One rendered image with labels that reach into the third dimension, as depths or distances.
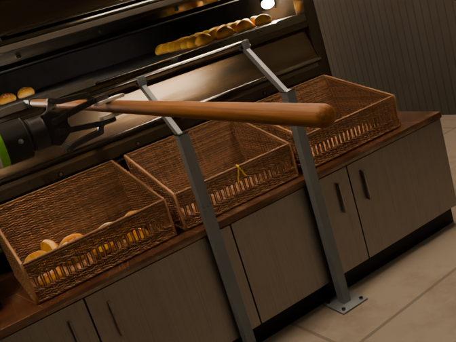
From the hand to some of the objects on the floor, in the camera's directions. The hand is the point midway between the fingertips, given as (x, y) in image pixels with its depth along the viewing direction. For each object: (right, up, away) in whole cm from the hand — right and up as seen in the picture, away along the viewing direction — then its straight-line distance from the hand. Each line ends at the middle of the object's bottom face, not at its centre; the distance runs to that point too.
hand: (112, 106), depth 136 cm
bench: (+31, -84, +121) cm, 150 cm away
